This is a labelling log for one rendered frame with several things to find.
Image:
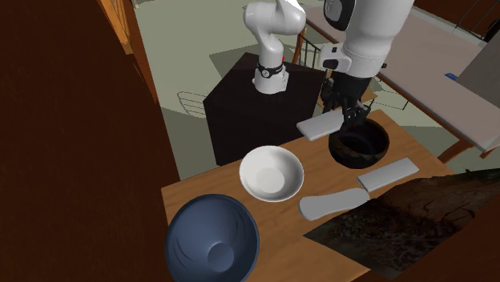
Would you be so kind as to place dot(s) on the dark robot stand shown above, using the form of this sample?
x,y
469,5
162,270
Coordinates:
x,y
250,117

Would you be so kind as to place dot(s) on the dark brown bowl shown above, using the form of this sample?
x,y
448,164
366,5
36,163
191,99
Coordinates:
x,y
361,146

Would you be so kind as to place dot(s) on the long grey-topped table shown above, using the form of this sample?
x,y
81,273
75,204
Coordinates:
x,y
422,66

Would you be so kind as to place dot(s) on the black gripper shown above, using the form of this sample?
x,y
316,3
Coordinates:
x,y
353,88

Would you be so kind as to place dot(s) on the white flat rounded paddle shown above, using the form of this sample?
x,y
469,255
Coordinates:
x,y
332,204

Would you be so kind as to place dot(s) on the white bowl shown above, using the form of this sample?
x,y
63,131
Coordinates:
x,y
271,174

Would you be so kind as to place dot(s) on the white flat rectangular slab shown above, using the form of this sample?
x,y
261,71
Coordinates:
x,y
318,125
387,174

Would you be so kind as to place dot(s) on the wooden table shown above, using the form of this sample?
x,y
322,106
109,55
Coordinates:
x,y
289,246

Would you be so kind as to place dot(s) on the wooden door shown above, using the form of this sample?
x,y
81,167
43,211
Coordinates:
x,y
117,19

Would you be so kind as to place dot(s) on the small blue flat thing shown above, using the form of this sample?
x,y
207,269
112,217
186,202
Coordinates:
x,y
450,76

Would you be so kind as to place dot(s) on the dark patterned mat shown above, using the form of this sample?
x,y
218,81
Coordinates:
x,y
402,222

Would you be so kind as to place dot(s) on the grey box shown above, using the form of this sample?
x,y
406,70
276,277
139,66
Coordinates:
x,y
482,72

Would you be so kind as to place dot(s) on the dark brown wooden furniture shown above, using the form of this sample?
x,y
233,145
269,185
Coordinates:
x,y
70,148
457,254

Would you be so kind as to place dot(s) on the dark blue bowl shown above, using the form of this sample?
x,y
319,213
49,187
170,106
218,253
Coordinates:
x,y
211,238

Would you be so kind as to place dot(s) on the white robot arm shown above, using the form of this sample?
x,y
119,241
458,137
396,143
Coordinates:
x,y
367,35

